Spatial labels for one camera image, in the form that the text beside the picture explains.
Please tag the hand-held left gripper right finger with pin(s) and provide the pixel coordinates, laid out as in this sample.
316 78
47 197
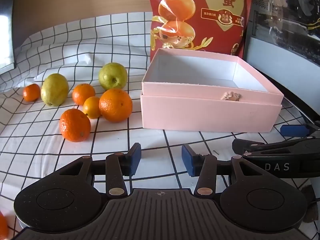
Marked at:
188 160

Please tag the pink cardboard box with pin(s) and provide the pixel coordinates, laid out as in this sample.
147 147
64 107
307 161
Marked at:
200 115

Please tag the red printed package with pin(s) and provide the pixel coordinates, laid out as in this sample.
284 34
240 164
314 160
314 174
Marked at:
200 10

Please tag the small orange mandarin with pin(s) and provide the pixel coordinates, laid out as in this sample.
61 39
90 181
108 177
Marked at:
31 92

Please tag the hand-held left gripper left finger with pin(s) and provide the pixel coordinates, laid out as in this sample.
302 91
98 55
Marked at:
135 160

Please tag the white black checked cloth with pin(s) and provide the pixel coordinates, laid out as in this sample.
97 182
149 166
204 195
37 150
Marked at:
50 155

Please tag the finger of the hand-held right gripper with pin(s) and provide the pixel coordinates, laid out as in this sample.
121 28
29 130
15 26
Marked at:
293 130
252 145

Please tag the small yellowish orange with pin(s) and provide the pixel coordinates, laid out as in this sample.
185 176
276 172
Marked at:
91 108

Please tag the black monitor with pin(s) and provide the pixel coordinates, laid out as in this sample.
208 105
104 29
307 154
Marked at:
282 30

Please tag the dark grey panel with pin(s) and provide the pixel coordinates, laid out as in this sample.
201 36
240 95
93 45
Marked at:
6 30

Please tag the large orange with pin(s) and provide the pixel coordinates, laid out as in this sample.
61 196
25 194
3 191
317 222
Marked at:
115 105

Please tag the green apple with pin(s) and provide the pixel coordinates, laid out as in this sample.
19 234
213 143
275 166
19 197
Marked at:
113 76

